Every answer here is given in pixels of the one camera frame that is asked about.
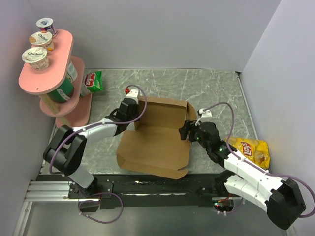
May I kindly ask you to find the brown cardboard paper box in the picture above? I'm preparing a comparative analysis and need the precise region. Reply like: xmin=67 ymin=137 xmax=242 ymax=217
xmin=116 ymin=96 xmax=197 ymax=179

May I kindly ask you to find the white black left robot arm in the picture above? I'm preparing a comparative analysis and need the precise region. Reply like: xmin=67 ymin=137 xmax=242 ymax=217
xmin=43 ymin=97 xmax=139 ymax=198

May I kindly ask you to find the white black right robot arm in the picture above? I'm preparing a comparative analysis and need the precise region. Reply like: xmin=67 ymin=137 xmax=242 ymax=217
xmin=179 ymin=120 xmax=306 ymax=230

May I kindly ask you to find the green red snack bag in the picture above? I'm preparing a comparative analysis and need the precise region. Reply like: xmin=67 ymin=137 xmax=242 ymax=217
xmin=80 ymin=71 xmax=104 ymax=97

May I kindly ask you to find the yellow Lays chips bag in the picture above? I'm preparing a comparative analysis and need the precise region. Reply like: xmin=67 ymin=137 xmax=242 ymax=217
xmin=225 ymin=137 xmax=270 ymax=170

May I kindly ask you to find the pink tiered wooden shelf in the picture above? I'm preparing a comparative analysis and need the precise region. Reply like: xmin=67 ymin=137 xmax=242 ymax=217
xmin=18 ymin=29 xmax=93 ymax=133

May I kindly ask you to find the white green label container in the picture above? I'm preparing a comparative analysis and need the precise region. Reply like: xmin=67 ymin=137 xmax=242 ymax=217
xmin=66 ymin=60 xmax=77 ymax=82

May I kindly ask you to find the green cylindrical can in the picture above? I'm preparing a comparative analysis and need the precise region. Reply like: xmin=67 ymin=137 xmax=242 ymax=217
xmin=47 ymin=78 xmax=74 ymax=103

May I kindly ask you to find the small electronics board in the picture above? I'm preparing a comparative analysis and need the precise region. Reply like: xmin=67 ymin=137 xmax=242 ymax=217
xmin=213 ymin=200 xmax=234 ymax=213

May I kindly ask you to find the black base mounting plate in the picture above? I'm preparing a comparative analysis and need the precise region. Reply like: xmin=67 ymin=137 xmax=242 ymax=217
xmin=68 ymin=174 xmax=241 ymax=209

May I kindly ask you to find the white Chobani yogurt cup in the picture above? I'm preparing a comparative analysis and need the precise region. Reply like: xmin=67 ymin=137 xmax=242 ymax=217
xmin=22 ymin=47 xmax=49 ymax=71

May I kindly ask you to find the orange Chobani yogurt cup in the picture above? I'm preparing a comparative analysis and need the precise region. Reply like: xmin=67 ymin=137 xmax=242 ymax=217
xmin=29 ymin=31 xmax=55 ymax=52

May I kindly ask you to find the blue white yogurt cup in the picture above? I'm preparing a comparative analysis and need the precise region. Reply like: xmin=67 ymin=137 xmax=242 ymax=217
xmin=36 ymin=18 xmax=57 ymax=37

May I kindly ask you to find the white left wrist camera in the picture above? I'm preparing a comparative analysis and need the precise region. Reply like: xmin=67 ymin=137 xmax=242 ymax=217
xmin=125 ymin=88 xmax=139 ymax=100

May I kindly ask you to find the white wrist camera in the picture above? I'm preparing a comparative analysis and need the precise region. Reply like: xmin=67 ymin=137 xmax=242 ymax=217
xmin=196 ymin=108 xmax=212 ymax=125
xmin=125 ymin=88 xmax=139 ymax=100

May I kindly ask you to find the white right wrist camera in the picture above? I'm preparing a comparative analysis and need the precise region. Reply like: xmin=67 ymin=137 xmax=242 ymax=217
xmin=196 ymin=108 xmax=212 ymax=125

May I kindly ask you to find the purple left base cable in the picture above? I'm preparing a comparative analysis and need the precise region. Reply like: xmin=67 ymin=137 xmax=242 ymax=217
xmin=78 ymin=191 xmax=124 ymax=224

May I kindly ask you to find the aluminium frame rail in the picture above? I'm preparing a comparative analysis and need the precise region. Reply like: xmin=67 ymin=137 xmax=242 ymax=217
xmin=23 ymin=180 xmax=74 ymax=202

